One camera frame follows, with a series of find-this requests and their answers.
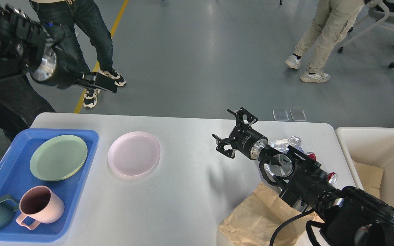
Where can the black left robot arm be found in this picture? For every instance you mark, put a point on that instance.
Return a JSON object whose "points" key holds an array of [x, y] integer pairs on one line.
{"points": [[25, 47]]}

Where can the person in blue jeans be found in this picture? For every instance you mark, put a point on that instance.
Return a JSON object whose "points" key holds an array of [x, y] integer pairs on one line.
{"points": [[60, 18]]}

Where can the pink plate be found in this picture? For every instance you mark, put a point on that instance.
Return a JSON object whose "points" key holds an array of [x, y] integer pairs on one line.
{"points": [[134, 154]]}

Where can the beige plastic bin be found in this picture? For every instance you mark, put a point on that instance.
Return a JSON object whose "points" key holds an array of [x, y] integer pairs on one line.
{"points": [[371, 146]]}

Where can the person in cream sweater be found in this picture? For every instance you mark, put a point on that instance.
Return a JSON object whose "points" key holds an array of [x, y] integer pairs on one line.
{"points": [[20, 104]]}

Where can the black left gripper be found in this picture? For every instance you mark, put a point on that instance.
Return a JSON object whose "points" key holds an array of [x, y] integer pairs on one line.
{"points": [[57, 69]]}

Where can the pink mug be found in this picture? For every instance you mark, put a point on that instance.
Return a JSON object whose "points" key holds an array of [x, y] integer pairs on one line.
{"points": [[39, 205]]}

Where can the brown paper bag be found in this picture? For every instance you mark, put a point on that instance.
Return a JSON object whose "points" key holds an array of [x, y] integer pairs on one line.
{"points": [[253, 222]]}

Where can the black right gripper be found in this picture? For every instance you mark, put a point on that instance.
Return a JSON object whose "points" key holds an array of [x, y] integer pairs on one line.
{"points": [[243, 138]]}

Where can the crushed red can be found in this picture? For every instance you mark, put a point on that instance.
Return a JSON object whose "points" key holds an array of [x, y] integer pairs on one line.
{"points": [[331, 177]]}

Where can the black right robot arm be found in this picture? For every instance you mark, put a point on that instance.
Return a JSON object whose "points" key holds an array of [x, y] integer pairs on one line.
{"points": [[351, 217]]}

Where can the blue plastic tray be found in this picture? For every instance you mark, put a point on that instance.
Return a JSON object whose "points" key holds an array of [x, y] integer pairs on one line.
{"points": [[16, 179]]}

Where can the green plate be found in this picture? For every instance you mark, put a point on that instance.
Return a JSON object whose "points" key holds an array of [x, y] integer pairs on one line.
{"points": [[59, 158]]}

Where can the aluminium foil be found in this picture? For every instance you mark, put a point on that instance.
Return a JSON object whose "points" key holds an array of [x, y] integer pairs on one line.
{"points": [[286, 143]]}

